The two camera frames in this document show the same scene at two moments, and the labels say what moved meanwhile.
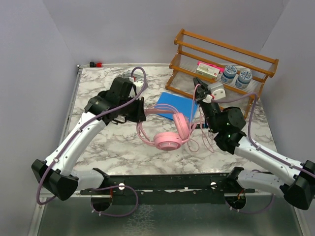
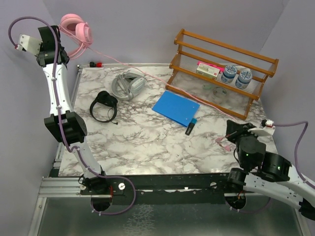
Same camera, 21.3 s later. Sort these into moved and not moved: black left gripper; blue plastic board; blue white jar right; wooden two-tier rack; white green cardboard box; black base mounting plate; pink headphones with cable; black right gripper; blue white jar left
Moved: pink headphones with cable; black right gripper; black left gripper
Not moved: white green cardboard box; black base mounting plate; wooden two-tier rack; blue white jar left; blue white jar right; blue plastic board
